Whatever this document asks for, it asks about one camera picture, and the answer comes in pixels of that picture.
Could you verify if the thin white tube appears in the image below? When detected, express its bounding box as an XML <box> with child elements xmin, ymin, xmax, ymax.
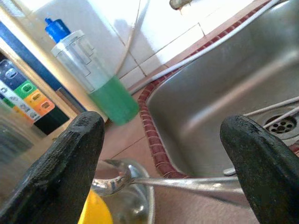
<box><xmin>116</xmin><ymin>0</ymin><xmax>151</xmax><ymax>79</ymax></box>

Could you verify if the beige water purifier blue stripe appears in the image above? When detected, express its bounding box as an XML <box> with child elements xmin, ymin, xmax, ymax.
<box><xmin>0</xmin><ymin>4</ymin><xmax>110</xmax><ymax>136</ymax></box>

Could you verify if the yellow plastic cup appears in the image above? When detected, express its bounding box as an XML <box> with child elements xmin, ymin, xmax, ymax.
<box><xmin>78</xmin><ymin>189</ymin><xmax>114</xmax><ymax>224</ymax></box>

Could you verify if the thick white hose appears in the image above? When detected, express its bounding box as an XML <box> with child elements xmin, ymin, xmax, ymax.
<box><xmin>128</xmin><ymin>0</ymin><xmax>285</xmax><ymax>95</ymax></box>

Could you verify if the blue cap green liquid bottle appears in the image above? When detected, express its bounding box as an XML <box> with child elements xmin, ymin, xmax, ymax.
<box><xmin>44</xmin><ymin>17</ymin><xmax>141</xmax><ymax>126</ymax></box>

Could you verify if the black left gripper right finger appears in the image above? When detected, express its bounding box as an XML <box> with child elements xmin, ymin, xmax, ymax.
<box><xmin>219</xmin><ymin>114</ymin><xmax>299</xmax><ymax>224</ymax></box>

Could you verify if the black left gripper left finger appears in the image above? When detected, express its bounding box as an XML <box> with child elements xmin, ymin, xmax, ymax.
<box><xmin>0</xmin><ymin>111</ymin><xmax>106</xmax><ymax>224</ymax></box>

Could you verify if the grey wall tap spout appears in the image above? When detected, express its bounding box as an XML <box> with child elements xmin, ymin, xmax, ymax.
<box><xmin>169</xmin><ymin>0</ymin><xmax>193</xmax><ymax>11</ymax></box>

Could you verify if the stainless steel bowl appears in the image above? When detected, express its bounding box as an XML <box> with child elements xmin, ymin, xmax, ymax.
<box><xmin>90</xmin><ymin>158</ymin><xmax>157</xmax><ymax>224</ymax></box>

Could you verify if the steel spoon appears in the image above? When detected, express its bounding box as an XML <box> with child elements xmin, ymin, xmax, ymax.
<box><xmin>102</xmin><ymin>158</ymin><xmax>248</xmax><ymax>199</ymax></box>

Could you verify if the stainless steel sink basin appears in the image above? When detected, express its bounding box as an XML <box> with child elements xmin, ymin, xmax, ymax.
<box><xmin>145</xmin><ymin>0</ymin><xmax>299</xmax><ymax>179</ymax></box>

